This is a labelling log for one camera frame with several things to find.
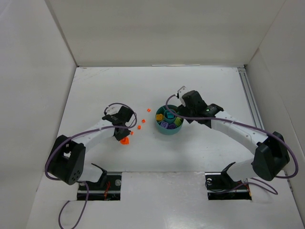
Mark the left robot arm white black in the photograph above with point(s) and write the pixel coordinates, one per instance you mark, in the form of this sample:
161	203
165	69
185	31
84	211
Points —
66	161

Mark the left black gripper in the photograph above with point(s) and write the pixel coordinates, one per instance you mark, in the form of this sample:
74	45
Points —
122	134

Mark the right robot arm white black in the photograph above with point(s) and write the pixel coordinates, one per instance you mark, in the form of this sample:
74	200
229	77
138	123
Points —
270	156

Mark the teal oval lego piece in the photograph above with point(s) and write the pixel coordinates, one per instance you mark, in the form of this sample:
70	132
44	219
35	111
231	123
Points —
170	116

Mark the yellow orange square lego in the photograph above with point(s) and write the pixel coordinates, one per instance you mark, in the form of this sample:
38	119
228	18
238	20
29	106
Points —
159	117

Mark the dark purple long lego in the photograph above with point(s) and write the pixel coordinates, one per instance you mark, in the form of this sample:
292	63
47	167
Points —
171	126

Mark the green square lego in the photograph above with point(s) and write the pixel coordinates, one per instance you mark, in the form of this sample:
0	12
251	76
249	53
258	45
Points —
178	122

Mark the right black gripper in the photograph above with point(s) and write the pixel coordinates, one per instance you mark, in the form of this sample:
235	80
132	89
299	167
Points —
182	110

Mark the aluminium rail right side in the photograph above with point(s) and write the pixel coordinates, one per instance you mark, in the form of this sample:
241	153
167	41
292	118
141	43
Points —
250	98

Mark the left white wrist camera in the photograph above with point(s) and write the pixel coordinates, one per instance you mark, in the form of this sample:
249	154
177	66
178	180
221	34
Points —
111	110

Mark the teal round divided container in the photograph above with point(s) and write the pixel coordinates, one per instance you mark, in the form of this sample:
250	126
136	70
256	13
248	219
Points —
163	110

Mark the lavender square lego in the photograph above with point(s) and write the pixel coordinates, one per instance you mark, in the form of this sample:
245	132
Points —
164	124

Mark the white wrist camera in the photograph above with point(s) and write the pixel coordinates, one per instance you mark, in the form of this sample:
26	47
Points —
111	110
180	93

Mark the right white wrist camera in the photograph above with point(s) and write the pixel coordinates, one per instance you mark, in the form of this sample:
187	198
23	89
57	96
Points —
180	93

